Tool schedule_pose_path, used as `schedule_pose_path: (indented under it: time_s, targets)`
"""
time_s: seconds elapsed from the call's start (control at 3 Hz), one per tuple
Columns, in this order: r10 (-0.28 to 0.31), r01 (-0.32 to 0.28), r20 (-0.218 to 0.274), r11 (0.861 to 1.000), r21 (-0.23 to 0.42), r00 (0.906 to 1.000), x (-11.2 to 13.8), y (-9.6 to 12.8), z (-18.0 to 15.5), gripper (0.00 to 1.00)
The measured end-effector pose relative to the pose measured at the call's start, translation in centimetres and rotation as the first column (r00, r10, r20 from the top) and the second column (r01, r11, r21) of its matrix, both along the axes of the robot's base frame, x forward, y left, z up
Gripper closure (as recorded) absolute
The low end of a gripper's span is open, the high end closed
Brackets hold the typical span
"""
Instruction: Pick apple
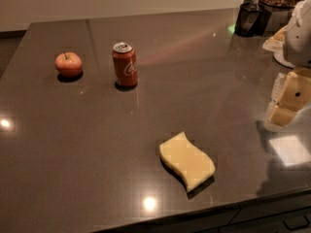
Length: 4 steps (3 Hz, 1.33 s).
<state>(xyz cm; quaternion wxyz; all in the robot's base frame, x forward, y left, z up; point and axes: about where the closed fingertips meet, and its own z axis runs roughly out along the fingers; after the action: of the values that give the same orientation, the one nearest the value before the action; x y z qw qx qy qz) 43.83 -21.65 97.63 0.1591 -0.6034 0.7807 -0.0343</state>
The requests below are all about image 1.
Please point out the black cup holder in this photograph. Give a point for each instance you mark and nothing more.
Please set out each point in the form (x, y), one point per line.
(252, 20)

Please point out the yellow wavy sponge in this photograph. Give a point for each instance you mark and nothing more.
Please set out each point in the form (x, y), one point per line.
(187, 161)

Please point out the red apple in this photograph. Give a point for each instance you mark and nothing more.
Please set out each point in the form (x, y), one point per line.
(68, 64)

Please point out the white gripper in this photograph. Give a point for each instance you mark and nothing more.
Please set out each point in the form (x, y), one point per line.
(298, 38)

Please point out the white cylindrical canister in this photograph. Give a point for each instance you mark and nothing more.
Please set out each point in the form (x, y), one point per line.
(280, 58)

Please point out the red soda can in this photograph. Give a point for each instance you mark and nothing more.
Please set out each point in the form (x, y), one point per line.
(124, 58)

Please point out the dark drawer handle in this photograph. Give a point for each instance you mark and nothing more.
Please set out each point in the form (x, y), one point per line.
(297, 223)

